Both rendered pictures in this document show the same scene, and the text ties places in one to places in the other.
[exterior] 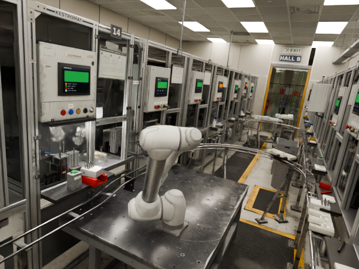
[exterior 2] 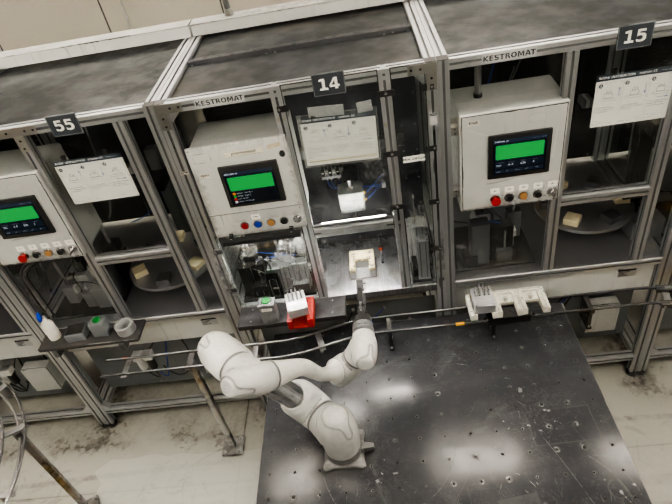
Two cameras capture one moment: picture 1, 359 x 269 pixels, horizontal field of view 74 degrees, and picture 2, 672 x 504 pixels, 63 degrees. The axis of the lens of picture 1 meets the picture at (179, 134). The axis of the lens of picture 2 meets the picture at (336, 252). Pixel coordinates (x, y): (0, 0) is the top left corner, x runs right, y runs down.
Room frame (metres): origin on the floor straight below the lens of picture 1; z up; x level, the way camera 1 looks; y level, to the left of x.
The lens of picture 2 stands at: (1.25, -1.30, 2.81)
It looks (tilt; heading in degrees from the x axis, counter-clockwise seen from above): 39 degrees down; 72
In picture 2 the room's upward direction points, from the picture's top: 12 degrees counter-clockwise
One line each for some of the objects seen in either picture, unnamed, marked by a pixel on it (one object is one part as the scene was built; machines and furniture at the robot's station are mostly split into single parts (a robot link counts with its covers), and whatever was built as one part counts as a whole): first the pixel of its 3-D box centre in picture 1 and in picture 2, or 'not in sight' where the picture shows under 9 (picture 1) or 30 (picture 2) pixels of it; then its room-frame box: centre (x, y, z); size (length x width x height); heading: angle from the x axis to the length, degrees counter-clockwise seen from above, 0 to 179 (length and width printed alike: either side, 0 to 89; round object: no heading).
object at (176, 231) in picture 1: (173, 221); (348, 447); (1.53, -0.03, 0.71); 0.22 x 0.18 x 0.06; 155
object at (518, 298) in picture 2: not in sight; (506, 306); (2.50, 0.16, 0.84); 0.36 x 0.14 x 0.10; 155
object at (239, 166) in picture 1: (248, 153); not in sight; (6.00, -1.83, 0.01); 5.85 x 0.59 x 0.01; 155
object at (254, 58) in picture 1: (218, 84); not in sight; (10.20, -1.39, 1.65); 3.78 x 0.08 x 3.30; 65
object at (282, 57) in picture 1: (290, 58); not in sight; (9.09, -3.66, 2.81); 0.75 x 0.04 x 0.25; 65
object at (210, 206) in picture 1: (173, 199); (427, 407); (1.94, -0.01, 0.66); 1.50 x 1.06 x 0.04; 155
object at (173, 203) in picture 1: (173, 205); (336, 428); (1.51, -0.01, 0.85); 0.18 x 0.16 x 0.22; 108
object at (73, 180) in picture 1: (73, 180); (268, 308); (1.49, 0.68, 0.97); 0.08 x 0.08 x 0.12; 65
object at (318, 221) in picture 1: (318, 220); not in sight; (1.54, -1.04, 0.84); 0.37 x 0.14 x 0.10; 155
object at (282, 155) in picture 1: (280, 156); not in sight; (3.12, -1.39, 0.84); 0.37 x 0.14 x 0.10; 33
